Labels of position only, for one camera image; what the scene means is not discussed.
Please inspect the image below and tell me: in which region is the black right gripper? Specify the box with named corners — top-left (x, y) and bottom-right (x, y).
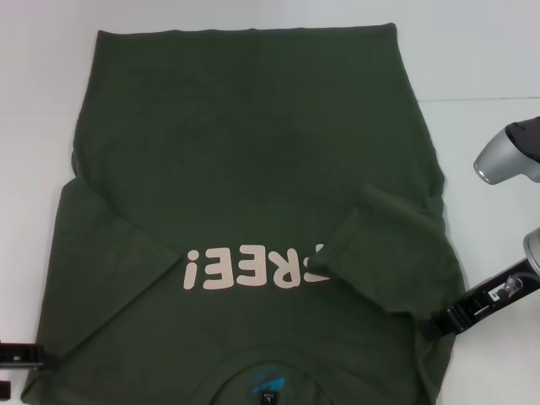
top-left (420, 256), bottom-right (540, 339)

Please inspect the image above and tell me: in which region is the dark green FREE! t-shirt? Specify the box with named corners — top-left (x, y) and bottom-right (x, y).
top-left (20, 23), bottom-right (467, 405)

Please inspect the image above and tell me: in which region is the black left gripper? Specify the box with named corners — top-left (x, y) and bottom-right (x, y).
top-left (0, 342), bottom-right (59, 371)

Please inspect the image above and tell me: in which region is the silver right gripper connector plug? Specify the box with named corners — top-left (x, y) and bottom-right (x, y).
top-left (501, 274), bottom-right (524, 299)

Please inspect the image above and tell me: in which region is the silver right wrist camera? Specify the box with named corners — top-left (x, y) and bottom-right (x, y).
top-left (472, 115), bottom-right (540, 186)

